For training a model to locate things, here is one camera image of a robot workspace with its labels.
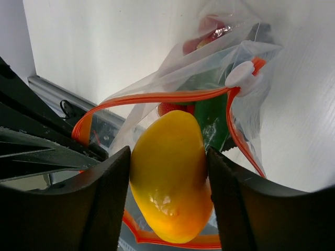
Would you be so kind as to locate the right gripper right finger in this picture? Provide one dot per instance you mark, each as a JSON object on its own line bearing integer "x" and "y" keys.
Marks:
{"x": 254, "y": 213}

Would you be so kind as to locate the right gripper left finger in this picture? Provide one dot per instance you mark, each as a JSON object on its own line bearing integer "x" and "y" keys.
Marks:
{"x": 81, "y": 213}

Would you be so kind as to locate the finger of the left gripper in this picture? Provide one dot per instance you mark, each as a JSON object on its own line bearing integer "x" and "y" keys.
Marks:
{"x": 34, "y": 139}

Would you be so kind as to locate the yellow bell pepper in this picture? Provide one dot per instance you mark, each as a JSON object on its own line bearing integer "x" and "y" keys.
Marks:
{"x": 169, "y": 178}

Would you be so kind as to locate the clear orange zip top bag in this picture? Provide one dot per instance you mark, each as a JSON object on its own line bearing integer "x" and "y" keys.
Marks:
{"x": 206, "y": 95}

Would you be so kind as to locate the red cherry tomato bunch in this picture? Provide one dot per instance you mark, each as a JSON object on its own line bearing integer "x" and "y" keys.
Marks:
{"x": 210, "y": 28}

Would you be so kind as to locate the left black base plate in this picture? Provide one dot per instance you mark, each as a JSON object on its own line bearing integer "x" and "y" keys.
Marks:
{"x": 104, "y": 128}

